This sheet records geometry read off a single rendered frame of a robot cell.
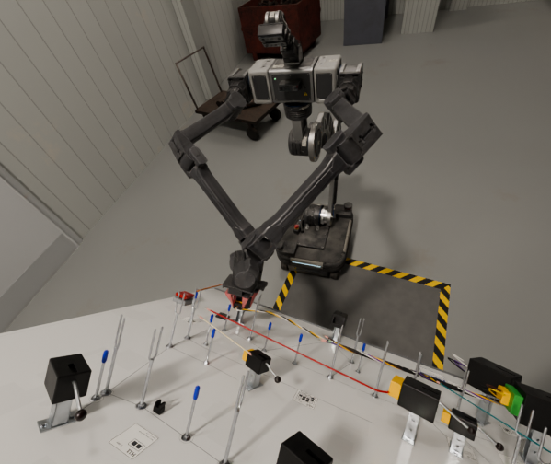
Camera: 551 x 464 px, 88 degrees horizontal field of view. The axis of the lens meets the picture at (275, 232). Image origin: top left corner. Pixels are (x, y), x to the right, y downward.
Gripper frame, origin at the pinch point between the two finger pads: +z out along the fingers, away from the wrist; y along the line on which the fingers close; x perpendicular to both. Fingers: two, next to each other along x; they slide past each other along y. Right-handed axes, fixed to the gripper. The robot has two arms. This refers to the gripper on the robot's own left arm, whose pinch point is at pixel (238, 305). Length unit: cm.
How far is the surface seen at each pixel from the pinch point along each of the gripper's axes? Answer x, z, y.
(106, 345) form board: -33.1, -7.4, -20.2
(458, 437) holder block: -27, -7, 57
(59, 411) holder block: -52, -19, -9
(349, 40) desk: 556, -171, -17
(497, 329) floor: 103, 53, 141
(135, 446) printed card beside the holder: -51, -15, 3
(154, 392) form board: -41.0, -10.7, -1.7
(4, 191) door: 89, 32, -236
